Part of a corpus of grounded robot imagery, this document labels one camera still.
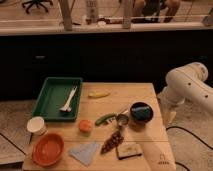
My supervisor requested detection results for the person in background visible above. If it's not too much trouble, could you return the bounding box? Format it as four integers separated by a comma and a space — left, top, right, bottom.
132, 0, 181, 23

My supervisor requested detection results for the green pepper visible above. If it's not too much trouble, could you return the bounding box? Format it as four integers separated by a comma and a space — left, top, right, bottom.
95, 113, 116, 126

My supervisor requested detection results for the light blue cloth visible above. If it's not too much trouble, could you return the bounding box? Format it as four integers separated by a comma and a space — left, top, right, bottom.
68, 142, 100, 166

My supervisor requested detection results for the orange bowl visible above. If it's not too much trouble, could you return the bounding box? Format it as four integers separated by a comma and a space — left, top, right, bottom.
32, 133, 64, 167

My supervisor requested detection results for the green plastic tray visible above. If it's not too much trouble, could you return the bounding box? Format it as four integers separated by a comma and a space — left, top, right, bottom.
32, 77, 82, 122

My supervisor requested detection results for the blue object in bowl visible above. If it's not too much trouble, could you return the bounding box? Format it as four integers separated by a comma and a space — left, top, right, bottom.
132, 107, 150, 121

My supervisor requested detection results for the metal measuring cup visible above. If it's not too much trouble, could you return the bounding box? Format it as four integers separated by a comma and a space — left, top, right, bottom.
116, 109, 129, 128

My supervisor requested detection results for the white spatula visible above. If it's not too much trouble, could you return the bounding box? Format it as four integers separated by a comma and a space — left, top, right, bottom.
60, 86, 77, 112

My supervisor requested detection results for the black office chair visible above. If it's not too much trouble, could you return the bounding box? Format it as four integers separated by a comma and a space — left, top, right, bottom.
22, 0, 53, 14

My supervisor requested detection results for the sponge with dark base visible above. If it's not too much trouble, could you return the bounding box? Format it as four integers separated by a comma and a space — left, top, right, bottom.
116, 143, 142, 160

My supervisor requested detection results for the black cable on floor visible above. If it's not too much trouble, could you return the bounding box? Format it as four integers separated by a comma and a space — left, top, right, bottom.
165, 125, 213, 151

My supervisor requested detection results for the white paper cup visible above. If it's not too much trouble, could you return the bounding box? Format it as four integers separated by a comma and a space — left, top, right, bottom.
27, 116, 46, 135

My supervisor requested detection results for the small orange cup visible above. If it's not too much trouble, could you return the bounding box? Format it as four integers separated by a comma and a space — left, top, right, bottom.
78, 120, 93, 133

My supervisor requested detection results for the black bowl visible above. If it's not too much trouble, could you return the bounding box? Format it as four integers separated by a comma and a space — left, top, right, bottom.
130, 102, 153, 124

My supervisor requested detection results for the bunch of dark grapes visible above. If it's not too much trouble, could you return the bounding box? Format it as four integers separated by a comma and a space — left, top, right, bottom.
100, 131, 124, 154

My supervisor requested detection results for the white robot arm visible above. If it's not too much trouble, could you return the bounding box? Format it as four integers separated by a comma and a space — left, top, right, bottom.
157, 62, 213, 126

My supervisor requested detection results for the yellow banana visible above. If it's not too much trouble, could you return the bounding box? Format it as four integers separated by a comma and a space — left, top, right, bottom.
88, 92, 110, 99

